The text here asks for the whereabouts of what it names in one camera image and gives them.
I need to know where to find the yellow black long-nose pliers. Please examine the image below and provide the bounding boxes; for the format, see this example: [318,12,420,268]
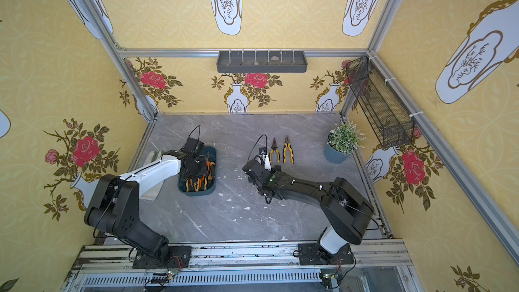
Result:
[269,137,281,162]

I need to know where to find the yellow black combination pliers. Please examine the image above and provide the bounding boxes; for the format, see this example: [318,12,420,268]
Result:
[282,136,295,164]

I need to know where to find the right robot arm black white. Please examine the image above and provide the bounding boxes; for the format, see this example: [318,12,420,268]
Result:
[243,160,374,255]

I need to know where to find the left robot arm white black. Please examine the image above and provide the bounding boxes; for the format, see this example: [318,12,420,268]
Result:
[84,150,216,263]

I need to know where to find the teal storage box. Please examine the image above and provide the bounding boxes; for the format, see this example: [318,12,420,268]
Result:
[177,146,216,196]

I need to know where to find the white green work glove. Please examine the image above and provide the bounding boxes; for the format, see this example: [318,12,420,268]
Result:
[140,150,164,201]

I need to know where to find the blue plant pot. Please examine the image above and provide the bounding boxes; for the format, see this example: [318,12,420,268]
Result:
[324,143,347,164]

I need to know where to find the green white artificial plant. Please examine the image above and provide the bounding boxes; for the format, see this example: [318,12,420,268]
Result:
[327,121,366,155]

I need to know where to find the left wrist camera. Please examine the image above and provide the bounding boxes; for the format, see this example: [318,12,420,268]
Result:
[181,137,205,156]

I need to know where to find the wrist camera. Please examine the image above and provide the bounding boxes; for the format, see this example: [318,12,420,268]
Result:
[181,137,205,156]
[259,147,272,170]

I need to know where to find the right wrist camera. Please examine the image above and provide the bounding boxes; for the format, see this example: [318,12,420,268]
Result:
[259,147,272,170]

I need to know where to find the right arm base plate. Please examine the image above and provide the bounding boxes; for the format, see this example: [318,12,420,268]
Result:
[293,243,355,266]

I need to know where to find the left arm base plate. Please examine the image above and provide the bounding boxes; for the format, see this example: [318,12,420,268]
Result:
[132,245,192,269]

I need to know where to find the grey wall shelf tray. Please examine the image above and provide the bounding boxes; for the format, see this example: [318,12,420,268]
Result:
[216,49,308,74]

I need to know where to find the black wire mesh basket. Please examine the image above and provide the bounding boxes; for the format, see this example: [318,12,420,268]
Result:
[345,57,415,148]

